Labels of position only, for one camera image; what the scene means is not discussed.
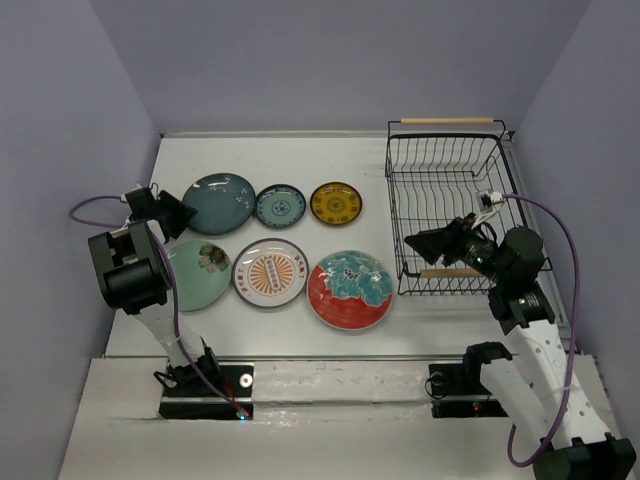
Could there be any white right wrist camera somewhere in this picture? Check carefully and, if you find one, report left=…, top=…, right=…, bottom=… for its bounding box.
left=477, top=190, right=505, bottom=212

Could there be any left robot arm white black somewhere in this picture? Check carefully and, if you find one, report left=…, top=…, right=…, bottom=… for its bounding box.
left=88, top=186, right=227, bottom=399

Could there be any black wire dish rack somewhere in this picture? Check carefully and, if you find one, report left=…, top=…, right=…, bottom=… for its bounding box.
left=385, top=118, right=519, bottom=295

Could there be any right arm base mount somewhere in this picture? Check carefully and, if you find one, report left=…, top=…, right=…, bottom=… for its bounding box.
left=424, top=363, right=507, bottom=419

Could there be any light green flower plate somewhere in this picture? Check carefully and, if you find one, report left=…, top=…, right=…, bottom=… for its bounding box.
left=168, top=240, right=231, bottom=312

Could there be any small blue white plate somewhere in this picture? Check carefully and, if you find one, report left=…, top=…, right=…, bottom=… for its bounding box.
left=254, top=184, right=307, bottom=230

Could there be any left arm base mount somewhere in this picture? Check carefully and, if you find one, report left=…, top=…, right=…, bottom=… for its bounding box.
left=153, top=362, right=255, bottom=422

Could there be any red teal floral plate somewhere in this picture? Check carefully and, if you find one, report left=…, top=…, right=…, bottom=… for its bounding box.
left=307, top=250, right=393, bottom=332

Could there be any white sunburst pattern plate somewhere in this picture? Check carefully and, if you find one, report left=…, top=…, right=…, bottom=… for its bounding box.
left=232, top=238, right=309, bottom=309

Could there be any small yellow brown plate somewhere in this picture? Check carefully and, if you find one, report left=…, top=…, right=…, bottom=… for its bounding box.
left=309, top=182, right=364, bottom=227

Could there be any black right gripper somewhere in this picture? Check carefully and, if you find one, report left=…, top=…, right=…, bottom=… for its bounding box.
left=404, top=212, right=510, bottom=285

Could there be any metal table rail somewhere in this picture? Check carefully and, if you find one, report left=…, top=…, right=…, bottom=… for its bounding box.
left=216, top=354, right=463, bottom=363

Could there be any dark teal blossom plate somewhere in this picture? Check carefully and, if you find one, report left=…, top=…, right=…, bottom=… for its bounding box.
left=182, top=173, right=256, bottom=236

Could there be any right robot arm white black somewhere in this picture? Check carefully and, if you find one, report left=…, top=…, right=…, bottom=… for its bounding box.
left=404, top=215, right=637, bottom=479

